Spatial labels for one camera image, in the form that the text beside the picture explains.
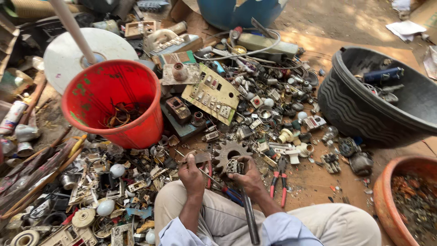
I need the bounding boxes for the person's left hand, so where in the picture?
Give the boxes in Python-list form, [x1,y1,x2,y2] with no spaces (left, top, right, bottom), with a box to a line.
[178,154,206,199]

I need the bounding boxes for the person's right hand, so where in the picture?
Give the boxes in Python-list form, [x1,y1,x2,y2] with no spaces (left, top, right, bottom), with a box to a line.
[227,156,270,203]

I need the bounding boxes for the small grey electrical switch part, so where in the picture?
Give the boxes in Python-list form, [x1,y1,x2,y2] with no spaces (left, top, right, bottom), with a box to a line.
[226,159,245,174]

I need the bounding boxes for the rusty metal chisel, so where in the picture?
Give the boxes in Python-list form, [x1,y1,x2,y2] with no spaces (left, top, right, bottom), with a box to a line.
[180,152,212,165]

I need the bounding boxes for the black metal rod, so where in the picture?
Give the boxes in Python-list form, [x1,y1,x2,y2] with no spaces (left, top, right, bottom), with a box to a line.
[239,186,261,245]

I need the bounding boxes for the rusty metal gear wheel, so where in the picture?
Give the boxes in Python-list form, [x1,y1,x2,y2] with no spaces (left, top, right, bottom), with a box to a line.
[213,140,253,175]

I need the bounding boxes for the cream ceramic socket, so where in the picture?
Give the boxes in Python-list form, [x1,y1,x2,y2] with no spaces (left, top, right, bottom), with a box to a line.
[277,128,294,144]

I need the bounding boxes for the person's light blue shirt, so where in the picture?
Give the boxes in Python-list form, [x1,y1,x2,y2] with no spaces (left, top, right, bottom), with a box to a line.
[158,212,325,246]

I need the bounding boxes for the red plastic bucket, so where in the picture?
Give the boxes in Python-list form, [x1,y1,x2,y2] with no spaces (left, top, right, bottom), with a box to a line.
[61,59,165,150]

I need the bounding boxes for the heap of small electrical scrap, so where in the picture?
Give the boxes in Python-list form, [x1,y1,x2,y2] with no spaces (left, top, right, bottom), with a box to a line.
[160,41,342,171]

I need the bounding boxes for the clear glass bulb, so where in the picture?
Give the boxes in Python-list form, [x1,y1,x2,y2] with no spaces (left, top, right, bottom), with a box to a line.
[321,125,339,144]

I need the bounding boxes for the person's beige trousers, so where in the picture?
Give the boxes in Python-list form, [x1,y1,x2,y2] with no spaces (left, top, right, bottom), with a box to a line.
[154,180,382,246]

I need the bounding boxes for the round dial gauge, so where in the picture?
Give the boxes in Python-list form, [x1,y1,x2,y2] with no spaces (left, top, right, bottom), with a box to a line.
[338,137,358,157]

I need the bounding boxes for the heap of broken plastic fittings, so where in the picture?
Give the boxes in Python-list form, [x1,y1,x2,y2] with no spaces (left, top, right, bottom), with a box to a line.
[0,137,185,246]

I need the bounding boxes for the board with ceramic lamp holder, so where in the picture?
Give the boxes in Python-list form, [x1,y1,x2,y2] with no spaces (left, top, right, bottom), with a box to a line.
[161,62,202,86]

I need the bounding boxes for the grey metal motor part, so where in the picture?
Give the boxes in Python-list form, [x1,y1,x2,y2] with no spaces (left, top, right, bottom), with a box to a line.
[348,152,373,177]

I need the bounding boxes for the black ribbed plastic tub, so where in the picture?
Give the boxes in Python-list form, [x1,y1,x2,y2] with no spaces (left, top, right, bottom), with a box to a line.
[317,46,437,148]

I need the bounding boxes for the orange clay basin with scrap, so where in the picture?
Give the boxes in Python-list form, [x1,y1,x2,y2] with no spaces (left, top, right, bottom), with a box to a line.
[372,156,437,246]

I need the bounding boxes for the grey extension socket box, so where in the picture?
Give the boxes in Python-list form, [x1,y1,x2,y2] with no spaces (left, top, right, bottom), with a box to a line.
[237,33,300,59]

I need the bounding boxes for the old white clothes iron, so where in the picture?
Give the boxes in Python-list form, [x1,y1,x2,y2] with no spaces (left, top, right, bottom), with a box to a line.
[143,29,180,56]

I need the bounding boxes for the white round disc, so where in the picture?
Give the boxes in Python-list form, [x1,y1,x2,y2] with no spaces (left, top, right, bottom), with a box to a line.
[43,28,139,96]

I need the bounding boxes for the blue plastic barrel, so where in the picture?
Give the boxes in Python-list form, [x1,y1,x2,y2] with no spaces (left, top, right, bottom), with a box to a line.
[197,0,289,31]

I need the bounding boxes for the blue spray can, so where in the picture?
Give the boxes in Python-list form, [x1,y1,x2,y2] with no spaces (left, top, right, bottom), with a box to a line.
[363,67,405,85]

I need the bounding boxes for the white spray can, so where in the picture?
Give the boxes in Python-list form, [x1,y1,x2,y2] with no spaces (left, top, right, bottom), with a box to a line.
[0,100,28,136]

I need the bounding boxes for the white plastic pipe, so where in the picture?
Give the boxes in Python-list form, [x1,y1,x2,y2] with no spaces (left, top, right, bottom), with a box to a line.
[49,0,98,66]

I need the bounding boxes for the white crumpled paper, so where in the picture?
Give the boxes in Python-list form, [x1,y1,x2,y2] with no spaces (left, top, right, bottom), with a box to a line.
[385,20,427,43]

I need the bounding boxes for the red-handled cutter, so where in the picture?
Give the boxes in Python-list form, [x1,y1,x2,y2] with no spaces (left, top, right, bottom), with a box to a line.
[204,143,214,189]

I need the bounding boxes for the blue-handled tool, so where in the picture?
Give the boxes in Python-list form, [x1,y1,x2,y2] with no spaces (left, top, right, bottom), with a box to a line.
[221,184,245,208]

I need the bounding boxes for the red-handled pliers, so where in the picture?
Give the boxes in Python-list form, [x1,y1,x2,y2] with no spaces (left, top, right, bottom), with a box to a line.
[269,155,288,208]

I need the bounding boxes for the brown old switch box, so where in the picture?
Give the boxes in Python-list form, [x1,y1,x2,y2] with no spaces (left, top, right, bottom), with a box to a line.
[165,96,192,126]

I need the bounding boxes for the white switch module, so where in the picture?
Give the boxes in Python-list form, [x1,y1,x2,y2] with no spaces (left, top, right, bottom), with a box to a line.
[302,115,327,132]

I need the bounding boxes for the beige switch board panel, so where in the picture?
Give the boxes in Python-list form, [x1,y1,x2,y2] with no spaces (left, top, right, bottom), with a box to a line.
[180,62,241,126]

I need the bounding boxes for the tangle of wires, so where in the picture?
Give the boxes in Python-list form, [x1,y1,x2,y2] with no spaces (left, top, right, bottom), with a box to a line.
[101,99,144,129]

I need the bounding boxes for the white cable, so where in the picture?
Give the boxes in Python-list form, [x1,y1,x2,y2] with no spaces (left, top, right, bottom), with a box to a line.
[194,28,281,62]

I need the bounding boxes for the wooden switch frame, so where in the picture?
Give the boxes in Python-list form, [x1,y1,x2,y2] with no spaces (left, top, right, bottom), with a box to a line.
[124,20,161,40]

